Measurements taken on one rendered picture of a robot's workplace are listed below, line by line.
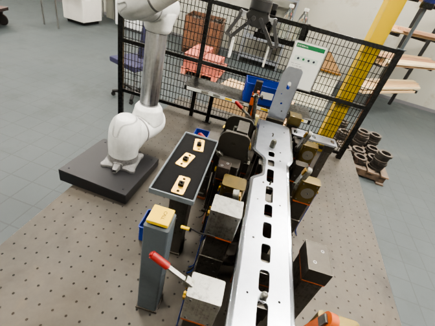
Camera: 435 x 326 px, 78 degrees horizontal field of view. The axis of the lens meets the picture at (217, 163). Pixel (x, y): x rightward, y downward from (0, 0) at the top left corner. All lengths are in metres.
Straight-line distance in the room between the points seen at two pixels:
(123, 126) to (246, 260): 0.86
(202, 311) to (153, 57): 1.12
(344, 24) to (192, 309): 7.28
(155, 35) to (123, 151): 0.58
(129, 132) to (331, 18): 6.65
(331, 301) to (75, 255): 1.06
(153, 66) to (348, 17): 6.53
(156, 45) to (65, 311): 1.14
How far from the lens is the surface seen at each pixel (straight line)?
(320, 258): 0.99
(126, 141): 1.41
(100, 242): 1.27
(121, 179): 1.45
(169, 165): 0.90
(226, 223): 0.88
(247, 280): 0.87
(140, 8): 1.24
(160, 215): 0.74
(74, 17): 7.72
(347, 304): 1.40
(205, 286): 0.75
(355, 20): 7.65
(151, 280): 0.93
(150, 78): 1.46
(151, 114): 1.51
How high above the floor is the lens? 1.71
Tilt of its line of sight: 35 degrees down
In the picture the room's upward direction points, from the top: 15 degrees clockwise
